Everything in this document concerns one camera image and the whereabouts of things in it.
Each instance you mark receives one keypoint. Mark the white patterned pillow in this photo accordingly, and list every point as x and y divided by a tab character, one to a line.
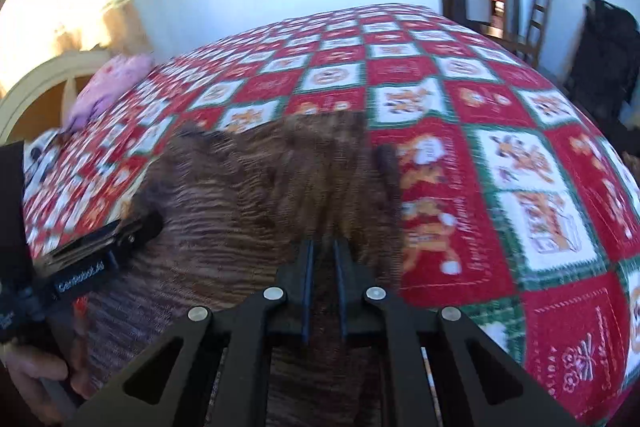
39	158

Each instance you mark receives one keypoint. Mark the brown knitted sweater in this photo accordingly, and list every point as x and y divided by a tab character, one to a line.
235	206

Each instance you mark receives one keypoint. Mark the person's left hand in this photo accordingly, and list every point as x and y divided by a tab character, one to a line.
28	366

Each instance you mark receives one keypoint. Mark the pink pillow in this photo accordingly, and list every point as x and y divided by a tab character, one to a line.
115	78

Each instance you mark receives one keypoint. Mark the beige curtain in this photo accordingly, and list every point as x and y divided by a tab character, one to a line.
34	31

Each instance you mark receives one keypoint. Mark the cream wooden headboard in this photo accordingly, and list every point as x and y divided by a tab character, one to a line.
56	72

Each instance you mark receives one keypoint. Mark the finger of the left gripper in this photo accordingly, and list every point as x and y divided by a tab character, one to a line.
104	250

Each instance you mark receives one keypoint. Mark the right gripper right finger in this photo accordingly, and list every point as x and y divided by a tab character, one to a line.
437	368

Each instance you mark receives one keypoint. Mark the red patchwork bedspread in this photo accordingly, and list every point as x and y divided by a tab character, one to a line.
515	206

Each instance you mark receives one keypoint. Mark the wooden chair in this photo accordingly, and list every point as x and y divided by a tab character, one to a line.
528	46

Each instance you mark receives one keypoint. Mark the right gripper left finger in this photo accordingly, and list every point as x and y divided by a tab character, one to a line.
211	368

